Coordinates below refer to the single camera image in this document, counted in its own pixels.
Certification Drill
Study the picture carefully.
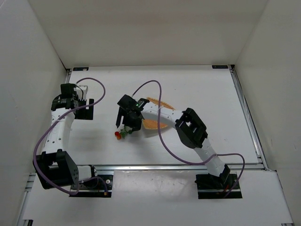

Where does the cherry sprig with green leaves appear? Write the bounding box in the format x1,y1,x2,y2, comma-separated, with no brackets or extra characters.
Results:
114,126,133,140

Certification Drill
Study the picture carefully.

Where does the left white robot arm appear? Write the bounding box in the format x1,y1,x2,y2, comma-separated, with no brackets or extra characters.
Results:
36,83,97,187

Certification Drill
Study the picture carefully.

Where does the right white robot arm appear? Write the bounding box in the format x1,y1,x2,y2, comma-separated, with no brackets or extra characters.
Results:
116,95,238,190

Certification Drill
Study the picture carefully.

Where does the woven triangular fruit basket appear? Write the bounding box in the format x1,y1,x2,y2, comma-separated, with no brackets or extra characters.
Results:
143,97,174,130

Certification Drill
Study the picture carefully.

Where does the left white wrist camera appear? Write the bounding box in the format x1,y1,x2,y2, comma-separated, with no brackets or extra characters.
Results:
76,85,88,100

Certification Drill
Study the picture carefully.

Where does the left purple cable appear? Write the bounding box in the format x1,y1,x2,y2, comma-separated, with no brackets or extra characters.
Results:
32,77,106,196

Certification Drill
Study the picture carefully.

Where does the purple cable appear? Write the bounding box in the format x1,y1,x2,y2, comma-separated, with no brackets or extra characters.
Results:
32,77,106,196
133,81,246,200

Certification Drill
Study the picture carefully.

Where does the left dark corner bracket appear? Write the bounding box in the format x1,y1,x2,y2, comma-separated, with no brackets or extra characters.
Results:
73,67,89,71

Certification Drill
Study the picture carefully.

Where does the dark corner bracket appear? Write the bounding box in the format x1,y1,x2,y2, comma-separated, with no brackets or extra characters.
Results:
212,65,228,69
73,67,89,71

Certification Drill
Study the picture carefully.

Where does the front aluminium frame rail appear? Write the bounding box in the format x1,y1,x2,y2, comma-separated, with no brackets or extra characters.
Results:
95,163,264,170

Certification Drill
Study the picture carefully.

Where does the aluminium frame rail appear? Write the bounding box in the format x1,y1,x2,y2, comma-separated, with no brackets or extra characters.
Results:
95,163,264,170
229,65,271,171
16,69,72,226

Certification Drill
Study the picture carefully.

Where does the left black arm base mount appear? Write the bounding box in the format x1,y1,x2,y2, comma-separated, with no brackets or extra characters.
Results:
70,165,113,198

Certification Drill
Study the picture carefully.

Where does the left aluminium frame rail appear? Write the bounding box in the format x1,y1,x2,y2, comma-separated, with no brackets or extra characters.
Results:
16,69,72,226

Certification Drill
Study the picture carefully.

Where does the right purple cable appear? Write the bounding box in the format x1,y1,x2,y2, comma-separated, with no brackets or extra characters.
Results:
133,81,246,200

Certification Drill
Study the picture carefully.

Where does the right dark corner bracket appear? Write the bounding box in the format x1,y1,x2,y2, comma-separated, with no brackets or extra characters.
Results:
212,65,228,69

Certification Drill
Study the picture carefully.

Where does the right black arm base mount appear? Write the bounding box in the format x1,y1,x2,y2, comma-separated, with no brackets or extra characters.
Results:
195,173,243,200

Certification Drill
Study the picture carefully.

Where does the right aluminium frame rail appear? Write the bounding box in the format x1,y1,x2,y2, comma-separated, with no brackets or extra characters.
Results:
229,65,271,171

